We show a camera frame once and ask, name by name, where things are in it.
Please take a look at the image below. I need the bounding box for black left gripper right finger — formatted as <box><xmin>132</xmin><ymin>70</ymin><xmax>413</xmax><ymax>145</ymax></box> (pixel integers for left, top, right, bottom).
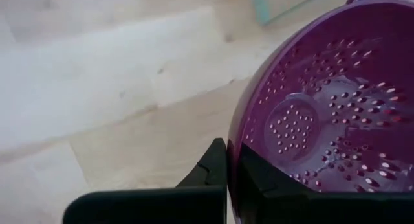
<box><xmin>231</xmin><ymin>142</ymin><xmax>414</xmax><ymax>224</ymax></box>

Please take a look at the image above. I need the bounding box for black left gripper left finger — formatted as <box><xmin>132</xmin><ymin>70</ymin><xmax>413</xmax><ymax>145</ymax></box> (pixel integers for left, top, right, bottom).
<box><xmin>63</xmin><ymin>137</ymin><xmax>228</xmax><ymax>224</ymax></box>

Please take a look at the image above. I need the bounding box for purple plastic colander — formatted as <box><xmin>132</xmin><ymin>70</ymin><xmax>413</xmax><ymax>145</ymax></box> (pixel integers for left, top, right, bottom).
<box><xmin>226</xmin><ymin>0</ymin><xmax>414</xmax><ymax>224</ymax></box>

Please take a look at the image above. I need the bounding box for pale green perforated metal shelf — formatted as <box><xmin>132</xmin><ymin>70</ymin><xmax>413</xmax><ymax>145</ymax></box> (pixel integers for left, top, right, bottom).
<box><xmin>251</xmin><ymin>0</ymin><xmax>331</xmax><ymax>26</ymax></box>

